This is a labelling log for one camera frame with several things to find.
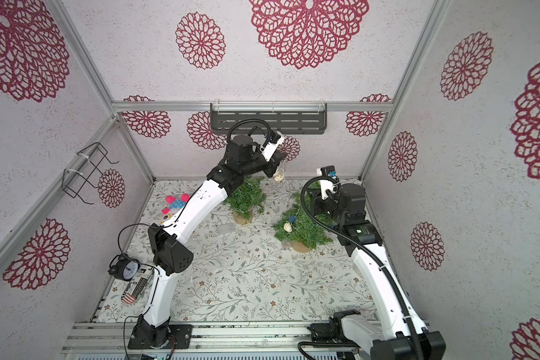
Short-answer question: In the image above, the clear plastic battery box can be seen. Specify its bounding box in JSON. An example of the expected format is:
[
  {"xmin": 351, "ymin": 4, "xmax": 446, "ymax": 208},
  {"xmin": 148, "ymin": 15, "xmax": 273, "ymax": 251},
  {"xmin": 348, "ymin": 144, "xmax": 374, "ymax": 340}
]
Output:
[{"xmin": 216, "ymin": 223, "xmax": 236, "ymax": 235}]

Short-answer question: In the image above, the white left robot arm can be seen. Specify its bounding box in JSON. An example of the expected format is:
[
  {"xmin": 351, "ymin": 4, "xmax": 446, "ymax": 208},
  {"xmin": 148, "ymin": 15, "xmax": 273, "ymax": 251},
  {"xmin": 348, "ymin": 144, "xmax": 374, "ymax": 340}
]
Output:
[{"xmin": 124, "ymin": 118, "xmax": 286, "ymax": 351}]

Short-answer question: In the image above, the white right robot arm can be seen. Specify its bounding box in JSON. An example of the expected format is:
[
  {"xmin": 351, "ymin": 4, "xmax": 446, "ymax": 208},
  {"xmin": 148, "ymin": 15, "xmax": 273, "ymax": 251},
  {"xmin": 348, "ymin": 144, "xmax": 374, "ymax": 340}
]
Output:
[{"xmin": 297, "ymin": 166, "xmax": 446, "ymax": 359}]

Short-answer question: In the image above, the left small green christmas tree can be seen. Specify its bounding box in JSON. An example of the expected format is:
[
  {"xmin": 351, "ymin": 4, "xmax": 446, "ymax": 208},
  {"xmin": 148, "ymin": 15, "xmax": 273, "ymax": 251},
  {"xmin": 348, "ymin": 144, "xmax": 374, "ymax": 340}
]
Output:
[{"xmin": 223, "ymin": 176, "xmax": 266, "ymax": 225}]

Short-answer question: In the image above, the small green christmas tree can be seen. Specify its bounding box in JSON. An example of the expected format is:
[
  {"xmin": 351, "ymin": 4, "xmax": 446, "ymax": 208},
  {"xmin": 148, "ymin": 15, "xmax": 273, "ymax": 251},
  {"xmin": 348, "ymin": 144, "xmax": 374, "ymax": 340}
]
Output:
[
  {"xmin": 272, "ymin": 192, "xmax": 334, "ymax": 254},
  {"xmin": 223, "ymin": 176, "xmax": 266, "ymax": 225}
]

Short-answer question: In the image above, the right small green christmas tree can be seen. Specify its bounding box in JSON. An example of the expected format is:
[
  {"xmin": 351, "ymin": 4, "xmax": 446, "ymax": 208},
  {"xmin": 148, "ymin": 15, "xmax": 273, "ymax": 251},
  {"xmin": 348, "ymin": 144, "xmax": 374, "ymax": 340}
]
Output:
[{"xmin": 272, "ymin": 192, "xmax": 334, "ymax": 254}]

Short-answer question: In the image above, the beige wicker light ball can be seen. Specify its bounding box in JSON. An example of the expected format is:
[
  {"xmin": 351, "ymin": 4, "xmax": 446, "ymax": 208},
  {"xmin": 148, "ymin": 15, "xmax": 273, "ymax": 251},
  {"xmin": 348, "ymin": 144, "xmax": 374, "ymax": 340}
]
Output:
[{"xmin": 274, "ymin": 172, "xmax": 284, "ymax": 182}]

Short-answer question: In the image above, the white pink plush toy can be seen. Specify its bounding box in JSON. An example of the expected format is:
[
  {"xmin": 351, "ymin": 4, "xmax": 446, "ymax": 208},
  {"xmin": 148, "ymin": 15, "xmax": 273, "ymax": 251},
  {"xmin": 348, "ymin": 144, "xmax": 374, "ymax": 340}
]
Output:
[{"xmin": 161, "ymin": 193, "xmax": 191, "ymax": 221}]

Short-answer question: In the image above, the black alarm clock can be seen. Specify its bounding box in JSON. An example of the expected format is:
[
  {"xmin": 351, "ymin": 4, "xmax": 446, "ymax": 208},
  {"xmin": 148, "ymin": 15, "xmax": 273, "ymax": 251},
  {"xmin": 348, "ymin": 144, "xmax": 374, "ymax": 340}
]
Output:
[{"xmin": 107, "ymin": 253, "xmax": 140, "ymax": 282}]

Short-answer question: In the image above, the grey wall shelf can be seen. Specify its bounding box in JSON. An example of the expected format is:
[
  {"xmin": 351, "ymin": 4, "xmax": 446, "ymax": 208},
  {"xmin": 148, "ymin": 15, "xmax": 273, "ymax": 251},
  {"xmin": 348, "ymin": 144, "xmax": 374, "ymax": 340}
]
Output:
[{"xmin": 210, "ymin": 102, "xmax": 328, "ymax": 135}]

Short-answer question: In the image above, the black wire wall rack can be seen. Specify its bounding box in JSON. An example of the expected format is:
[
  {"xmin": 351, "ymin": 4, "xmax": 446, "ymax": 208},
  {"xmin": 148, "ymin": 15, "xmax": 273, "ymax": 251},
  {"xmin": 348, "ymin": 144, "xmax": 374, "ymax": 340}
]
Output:
[{"xmin": 60, "ymin": 142, "xmax": 119, "ymax": 206}]

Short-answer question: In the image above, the metal base rail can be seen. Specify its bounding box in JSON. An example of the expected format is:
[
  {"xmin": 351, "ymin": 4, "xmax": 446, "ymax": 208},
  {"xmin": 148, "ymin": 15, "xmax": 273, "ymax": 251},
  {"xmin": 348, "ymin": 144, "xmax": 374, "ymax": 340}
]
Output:
[{"xmin": 60, "ymin": 322, "xmax": 361, "ymax": 359}]

